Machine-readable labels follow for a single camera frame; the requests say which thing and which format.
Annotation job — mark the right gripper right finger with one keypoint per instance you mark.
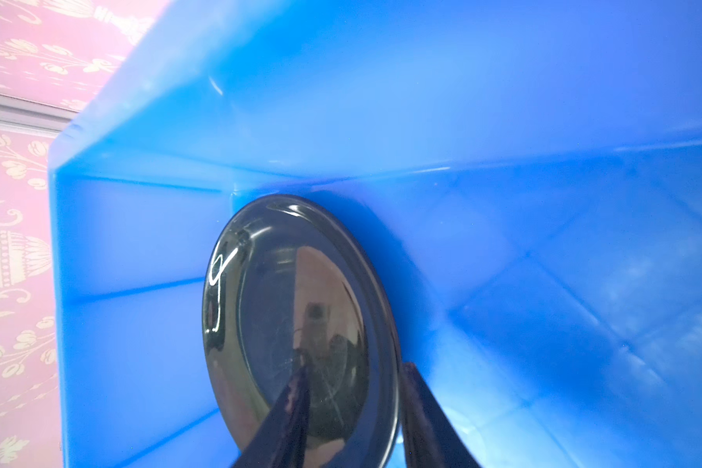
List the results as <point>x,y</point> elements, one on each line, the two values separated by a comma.
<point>429,438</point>

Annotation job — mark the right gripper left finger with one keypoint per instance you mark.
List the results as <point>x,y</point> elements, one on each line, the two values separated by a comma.
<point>281,440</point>

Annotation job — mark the black round plate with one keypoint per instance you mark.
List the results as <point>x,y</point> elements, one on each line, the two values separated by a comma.
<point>288,286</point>

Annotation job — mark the blue plastic bin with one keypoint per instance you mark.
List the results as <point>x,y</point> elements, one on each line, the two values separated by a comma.
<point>524,176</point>

